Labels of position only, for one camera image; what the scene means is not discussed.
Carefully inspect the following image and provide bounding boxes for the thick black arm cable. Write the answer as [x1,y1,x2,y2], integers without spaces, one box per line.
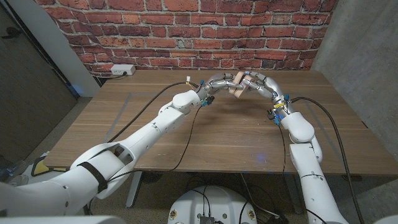
[289,96,366,224]
[107,81,200,143]

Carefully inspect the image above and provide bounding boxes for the white table leg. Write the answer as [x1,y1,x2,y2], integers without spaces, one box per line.
[125,170,144,208]

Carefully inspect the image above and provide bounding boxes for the red brick printed backdrop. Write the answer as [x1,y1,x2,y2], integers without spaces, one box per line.
[34,0,340,77]

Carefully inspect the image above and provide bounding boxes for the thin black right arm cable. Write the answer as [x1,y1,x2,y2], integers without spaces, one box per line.
[278,123,327,224]

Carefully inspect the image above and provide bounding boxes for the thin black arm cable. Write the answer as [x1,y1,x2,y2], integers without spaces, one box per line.
[105,104,203,183]
[278,123,327,224]

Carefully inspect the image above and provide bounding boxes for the white floor cable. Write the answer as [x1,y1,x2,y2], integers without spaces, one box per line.
[239,173,282,220]

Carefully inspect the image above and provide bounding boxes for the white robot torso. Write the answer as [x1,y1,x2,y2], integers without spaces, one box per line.
[167,185,258,224]

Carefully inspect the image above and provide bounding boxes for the black door handle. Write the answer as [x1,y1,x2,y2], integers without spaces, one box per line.
[1,27,22,40]

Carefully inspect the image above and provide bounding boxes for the light wooden block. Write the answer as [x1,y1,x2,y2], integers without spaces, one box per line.
[228,71,254,99]

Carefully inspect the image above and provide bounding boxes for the grey sneaker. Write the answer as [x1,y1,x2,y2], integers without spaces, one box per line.
[7,174,30,187]

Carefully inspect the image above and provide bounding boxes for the white power strip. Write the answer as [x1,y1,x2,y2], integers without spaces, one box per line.
[110,64,137,77]

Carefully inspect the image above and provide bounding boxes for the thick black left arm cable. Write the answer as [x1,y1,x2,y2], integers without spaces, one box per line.
[107,81,200,143]

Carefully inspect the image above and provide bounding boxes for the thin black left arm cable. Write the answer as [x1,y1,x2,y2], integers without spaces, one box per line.
[105,104,203,183]

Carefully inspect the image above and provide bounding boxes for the black torso cable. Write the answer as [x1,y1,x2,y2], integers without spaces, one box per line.
[189,188,212,217]
[234,198,248,224]

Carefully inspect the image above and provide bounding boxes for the grey table leg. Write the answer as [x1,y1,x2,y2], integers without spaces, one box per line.
[284,174,304,215]

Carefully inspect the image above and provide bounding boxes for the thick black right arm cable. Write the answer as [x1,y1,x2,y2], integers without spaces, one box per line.
[289,96,366,224]

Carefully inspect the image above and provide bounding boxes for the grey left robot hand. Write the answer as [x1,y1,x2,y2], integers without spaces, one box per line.
[196,73,246,102]

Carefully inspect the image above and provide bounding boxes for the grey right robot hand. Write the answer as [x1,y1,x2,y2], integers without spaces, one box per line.
[242,71,292,110]

